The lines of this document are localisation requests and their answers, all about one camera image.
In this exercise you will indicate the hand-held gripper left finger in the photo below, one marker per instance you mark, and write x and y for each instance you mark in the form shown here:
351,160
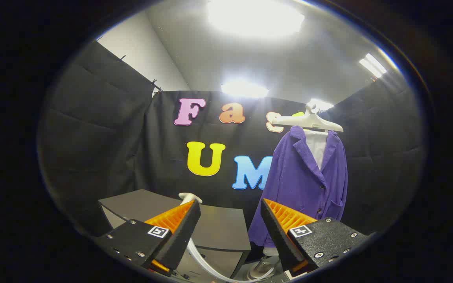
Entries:
183,232

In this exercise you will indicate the white clothes hanger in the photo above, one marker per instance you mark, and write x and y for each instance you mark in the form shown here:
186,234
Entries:
313,121

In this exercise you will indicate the large ceiling light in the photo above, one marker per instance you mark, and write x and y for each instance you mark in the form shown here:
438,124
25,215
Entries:
254,15

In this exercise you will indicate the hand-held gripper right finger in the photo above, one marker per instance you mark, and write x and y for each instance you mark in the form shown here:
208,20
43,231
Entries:
275,232

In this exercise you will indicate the rectangular ceiling light panel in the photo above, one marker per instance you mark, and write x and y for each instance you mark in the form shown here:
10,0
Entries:
372,65

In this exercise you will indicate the grey cabinet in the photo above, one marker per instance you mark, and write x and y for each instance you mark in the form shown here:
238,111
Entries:
218,228

